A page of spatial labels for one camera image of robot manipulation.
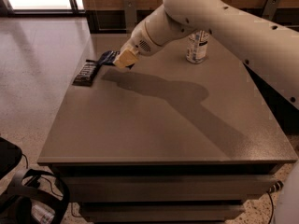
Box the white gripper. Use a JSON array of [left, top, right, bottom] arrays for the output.
[[113, 20, 164, 68]]

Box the blue rxbar blueberry bar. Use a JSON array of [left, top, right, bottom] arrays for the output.
[[95, 50, 135, 69]]

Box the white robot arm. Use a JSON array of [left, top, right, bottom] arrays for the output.
[[114, 0, 299, 108]]

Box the black rxbar chocolate bar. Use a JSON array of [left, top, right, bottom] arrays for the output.
[[73, 60, 100, 87]]

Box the clear plastic water bottle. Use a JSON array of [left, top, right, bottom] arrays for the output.
[[186, 31, 209, 64]]

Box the grey drawer cabinet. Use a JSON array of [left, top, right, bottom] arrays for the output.
[[38, 40, 297, 211]]

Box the upper grey drawer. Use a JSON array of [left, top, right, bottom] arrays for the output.
[[64, 175, 276, 203]]

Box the grey drawer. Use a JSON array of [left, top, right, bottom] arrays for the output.
[[80, 205, 244, 223], [64, 175, 276, 203]]

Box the black chair edge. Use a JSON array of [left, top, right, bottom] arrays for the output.
[[0, 137, 22, 179]]

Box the lower grey drawer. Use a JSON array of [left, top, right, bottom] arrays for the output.
[[80, 205, 244, 223]]

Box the white striped power strip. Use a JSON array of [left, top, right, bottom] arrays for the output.
[[268, 180, 284, 193]]

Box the left metal wall bracket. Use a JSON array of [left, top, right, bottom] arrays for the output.
[[123, 0, 137, 34]]

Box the metal wall bracket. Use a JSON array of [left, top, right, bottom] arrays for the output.
[[262, 0, 281, 21], [123, 0, 137, 34]]

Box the right metal wall bracket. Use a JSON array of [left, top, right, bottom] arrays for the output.
[[262, 0, 281, 21]]

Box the black strap bag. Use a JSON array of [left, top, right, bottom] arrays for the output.
[[0, 169, 70, 224]]

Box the black power cable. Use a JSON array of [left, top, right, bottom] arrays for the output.
[[265, 190, 275, 224]]

